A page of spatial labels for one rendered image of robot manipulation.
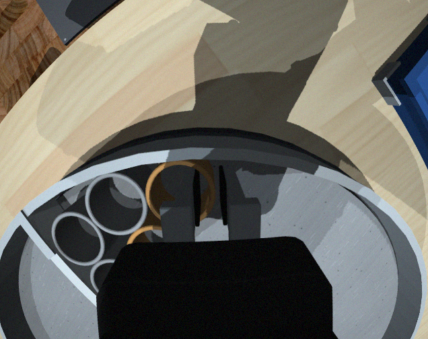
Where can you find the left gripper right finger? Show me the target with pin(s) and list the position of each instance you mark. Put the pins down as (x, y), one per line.
(243, 215)

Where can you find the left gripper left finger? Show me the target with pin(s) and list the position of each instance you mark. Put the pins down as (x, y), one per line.
(179, 217)

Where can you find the bronze bushing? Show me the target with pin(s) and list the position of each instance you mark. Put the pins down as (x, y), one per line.
(151, 223)
(156, 193)

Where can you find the grey metal bushing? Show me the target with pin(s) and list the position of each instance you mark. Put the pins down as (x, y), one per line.
(100, 269)
(73, 242)
(106, 212)

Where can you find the blue open-top crate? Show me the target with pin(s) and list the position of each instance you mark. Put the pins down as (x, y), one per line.
(410, 84)

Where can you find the grey round turntable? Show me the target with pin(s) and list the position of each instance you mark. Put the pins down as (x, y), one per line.
(368, 253)

